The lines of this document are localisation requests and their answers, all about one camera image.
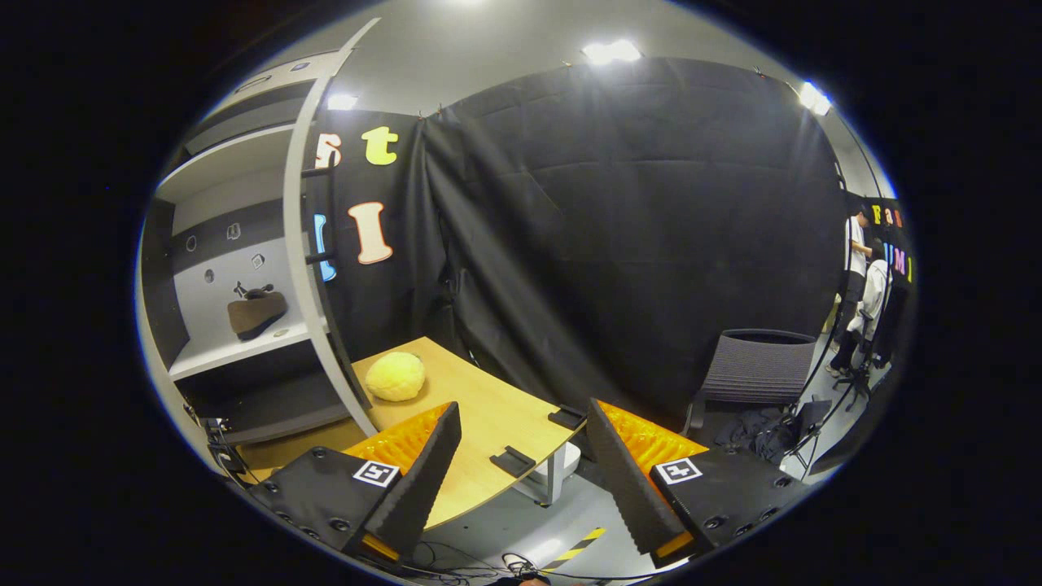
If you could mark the yellow black floor tape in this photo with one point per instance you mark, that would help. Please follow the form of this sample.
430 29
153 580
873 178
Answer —
574 549

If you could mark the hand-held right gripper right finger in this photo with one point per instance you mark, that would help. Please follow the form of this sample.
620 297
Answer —
623 480

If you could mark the yellow plush toy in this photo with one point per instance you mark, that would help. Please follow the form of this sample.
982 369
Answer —
395 376

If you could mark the white table leg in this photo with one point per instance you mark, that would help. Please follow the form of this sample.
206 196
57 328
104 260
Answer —
558 476

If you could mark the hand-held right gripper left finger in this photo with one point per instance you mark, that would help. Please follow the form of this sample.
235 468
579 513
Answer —
423 476

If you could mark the brown fuzzy shoe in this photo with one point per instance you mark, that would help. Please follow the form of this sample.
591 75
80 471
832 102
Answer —
256 316

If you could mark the ceiling light panel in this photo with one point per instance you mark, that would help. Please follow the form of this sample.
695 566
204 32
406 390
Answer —
342 102
814 98
610 51

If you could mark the dark cloth pile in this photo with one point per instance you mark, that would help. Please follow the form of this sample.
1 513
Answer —
765 431

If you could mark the white shoe cabinet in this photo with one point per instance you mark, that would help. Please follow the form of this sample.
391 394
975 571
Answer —
236 350

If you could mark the black table bracket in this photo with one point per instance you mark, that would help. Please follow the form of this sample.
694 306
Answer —
567 417
513 461

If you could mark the black office chair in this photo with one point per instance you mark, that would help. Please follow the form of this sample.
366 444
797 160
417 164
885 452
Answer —
757 366

